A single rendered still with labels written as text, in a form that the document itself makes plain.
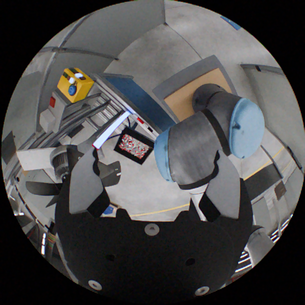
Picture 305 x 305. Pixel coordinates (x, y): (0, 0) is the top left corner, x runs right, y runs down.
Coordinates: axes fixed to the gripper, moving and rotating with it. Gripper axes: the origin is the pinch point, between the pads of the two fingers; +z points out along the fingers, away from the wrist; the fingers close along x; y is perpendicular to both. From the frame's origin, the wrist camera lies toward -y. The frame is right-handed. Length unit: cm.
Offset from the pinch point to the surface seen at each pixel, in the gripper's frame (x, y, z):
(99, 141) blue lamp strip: -17.2, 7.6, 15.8
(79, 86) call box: -29.0, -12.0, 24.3
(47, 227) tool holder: -47, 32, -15
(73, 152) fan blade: -30.0, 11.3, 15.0
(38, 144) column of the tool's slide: -111, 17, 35
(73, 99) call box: -33.7, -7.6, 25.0
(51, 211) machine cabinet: -483, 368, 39
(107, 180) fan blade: -32, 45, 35
